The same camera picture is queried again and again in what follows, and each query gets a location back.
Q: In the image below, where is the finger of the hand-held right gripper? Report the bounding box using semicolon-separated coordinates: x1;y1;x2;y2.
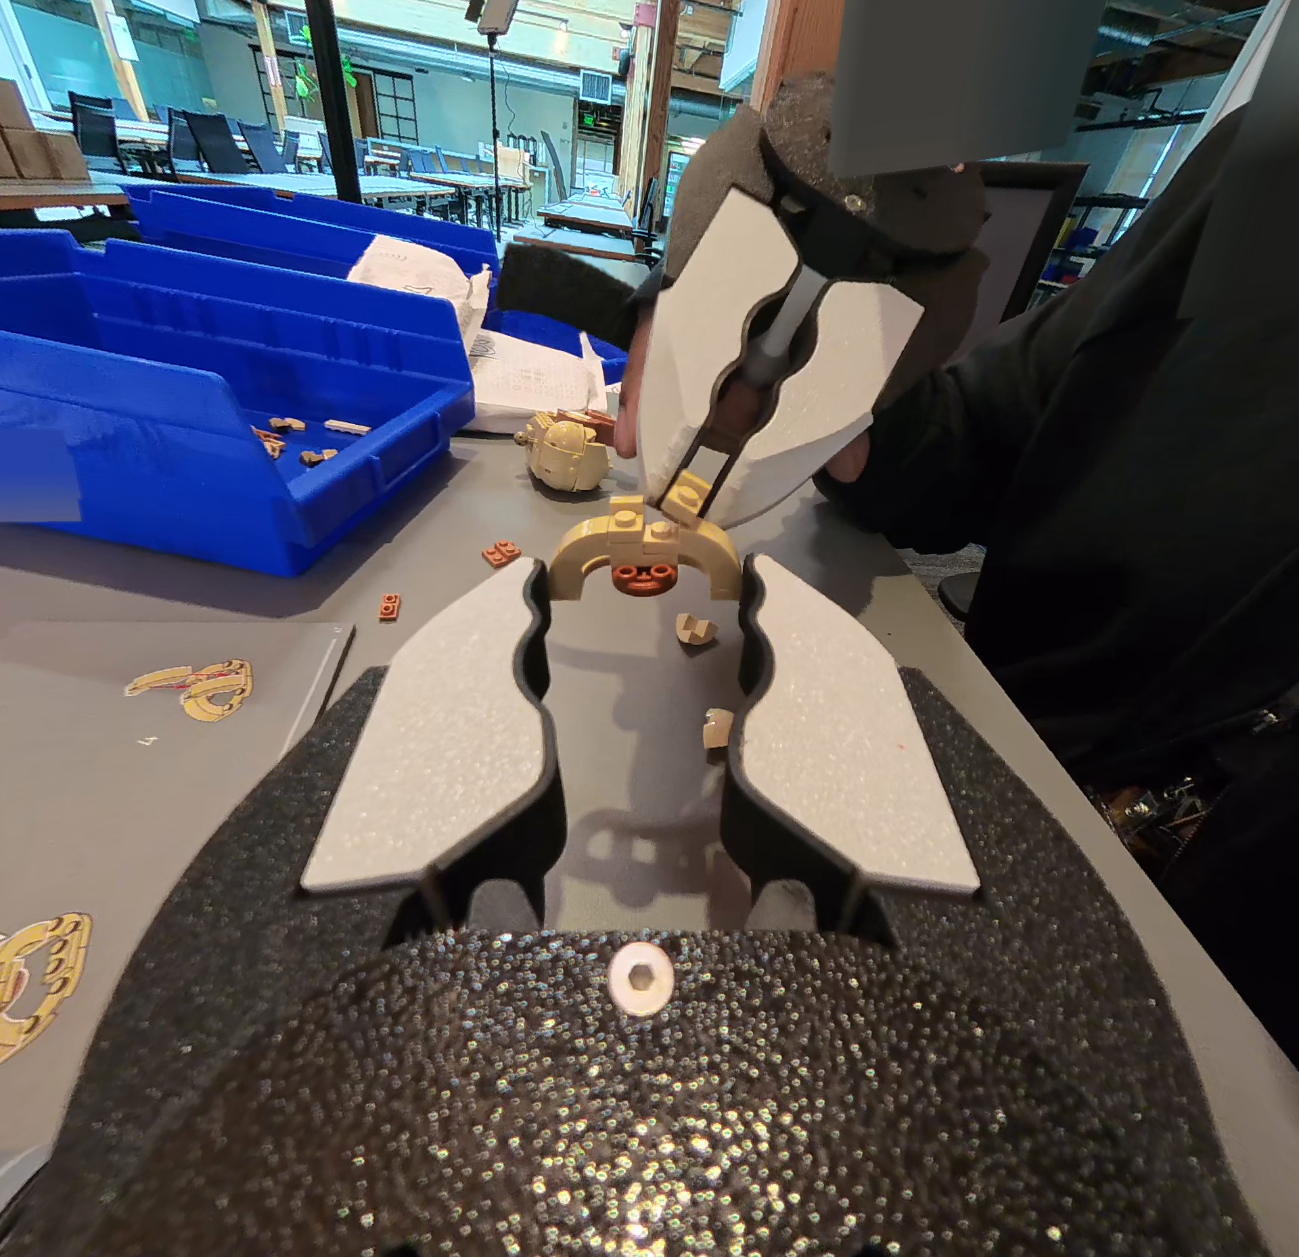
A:
636;183;805;513
704;281;927;528

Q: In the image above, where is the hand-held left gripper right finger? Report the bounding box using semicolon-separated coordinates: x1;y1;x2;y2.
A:
722;550;983;917

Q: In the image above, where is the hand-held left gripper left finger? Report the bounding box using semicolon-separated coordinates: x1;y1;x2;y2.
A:
299;554;565;917

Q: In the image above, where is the tan arch brick assembly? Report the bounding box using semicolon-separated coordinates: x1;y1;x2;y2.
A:
547;496;743;606

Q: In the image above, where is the person's right forearm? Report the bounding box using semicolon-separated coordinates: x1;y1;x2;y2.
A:
827;262;1118;560

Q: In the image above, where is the grey desk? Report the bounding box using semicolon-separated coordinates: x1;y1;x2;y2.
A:
0;431;1299;1257

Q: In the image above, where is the person's right hand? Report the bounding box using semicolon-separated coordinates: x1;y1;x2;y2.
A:
615;364;875;488

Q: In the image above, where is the black framed monitor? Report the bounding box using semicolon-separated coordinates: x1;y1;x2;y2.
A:
967;160;1090;327

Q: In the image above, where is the storage shelf rack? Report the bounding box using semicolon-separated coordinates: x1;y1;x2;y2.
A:
1050;196;1158;295

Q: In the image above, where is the tan round brick model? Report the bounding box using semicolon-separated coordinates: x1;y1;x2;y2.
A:
514;410;615;496

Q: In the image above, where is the thick wooden column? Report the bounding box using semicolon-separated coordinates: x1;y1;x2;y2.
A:
748;0;855;122

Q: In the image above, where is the grey instruction booklet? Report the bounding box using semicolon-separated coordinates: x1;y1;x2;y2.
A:
0;621;357;1192

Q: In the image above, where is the row of office tables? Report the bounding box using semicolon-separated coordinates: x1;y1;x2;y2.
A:
28;90;659;263

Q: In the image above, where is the crumpled white paper bag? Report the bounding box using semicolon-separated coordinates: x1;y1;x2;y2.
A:
346;234;495;364

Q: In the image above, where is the metal key bunch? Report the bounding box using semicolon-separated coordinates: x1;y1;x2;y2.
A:
1083;779;1223;857

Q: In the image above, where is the pile of small bricks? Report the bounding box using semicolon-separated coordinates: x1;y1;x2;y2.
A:
251;416;368;468

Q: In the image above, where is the light panel on stand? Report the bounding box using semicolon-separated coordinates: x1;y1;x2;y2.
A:
464;0;527;242

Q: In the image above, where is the person's dark jacket torso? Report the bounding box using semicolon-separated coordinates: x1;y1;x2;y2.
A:
964;99;1299;1026

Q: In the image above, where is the black floor lamp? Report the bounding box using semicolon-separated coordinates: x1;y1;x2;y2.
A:
295;0;364;204

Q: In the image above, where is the wooden side table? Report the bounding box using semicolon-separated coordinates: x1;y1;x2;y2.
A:
0;180;132;214

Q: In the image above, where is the stack of cardboard boxes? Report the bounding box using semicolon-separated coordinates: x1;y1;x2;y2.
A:
0;79;95;186

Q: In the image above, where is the thin wooden post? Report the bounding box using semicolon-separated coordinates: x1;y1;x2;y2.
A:
641;0;685;218

